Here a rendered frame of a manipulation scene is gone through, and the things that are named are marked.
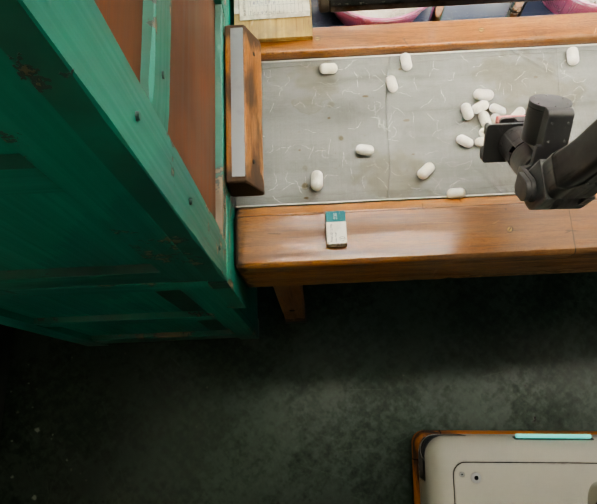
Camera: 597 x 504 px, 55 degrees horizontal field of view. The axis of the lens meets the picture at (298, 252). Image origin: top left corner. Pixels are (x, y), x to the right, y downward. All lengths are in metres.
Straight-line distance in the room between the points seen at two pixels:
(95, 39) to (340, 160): 0.72
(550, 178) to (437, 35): 0.49
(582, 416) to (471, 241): 0.96
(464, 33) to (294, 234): 0.51
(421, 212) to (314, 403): 0.85
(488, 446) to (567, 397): 0.43
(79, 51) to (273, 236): 0.67
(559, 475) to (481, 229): 0.72
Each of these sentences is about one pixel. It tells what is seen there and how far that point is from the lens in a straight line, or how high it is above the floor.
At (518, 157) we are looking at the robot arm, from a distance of 0.91.
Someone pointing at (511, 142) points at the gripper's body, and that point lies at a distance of 0.95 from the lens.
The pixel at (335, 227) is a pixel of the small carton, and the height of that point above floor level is 0.79.
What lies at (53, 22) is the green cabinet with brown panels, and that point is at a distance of 0.36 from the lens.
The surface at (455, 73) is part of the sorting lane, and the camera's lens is 1.19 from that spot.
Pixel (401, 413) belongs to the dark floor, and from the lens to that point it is 1.74.
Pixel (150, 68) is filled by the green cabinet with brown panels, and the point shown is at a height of 1.27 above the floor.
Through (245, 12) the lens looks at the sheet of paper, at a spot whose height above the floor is 0.78.
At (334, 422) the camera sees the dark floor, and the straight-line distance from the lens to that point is 1.72.
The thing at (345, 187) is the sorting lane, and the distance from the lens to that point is 1.06.
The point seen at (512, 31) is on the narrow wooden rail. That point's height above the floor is 0.76.
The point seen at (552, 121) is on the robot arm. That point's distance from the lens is 0.85.
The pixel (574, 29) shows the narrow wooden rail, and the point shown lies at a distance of 1.28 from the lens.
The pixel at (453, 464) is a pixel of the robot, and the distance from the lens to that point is 1.48.
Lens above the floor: 1.72
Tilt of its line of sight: 75 degrees down
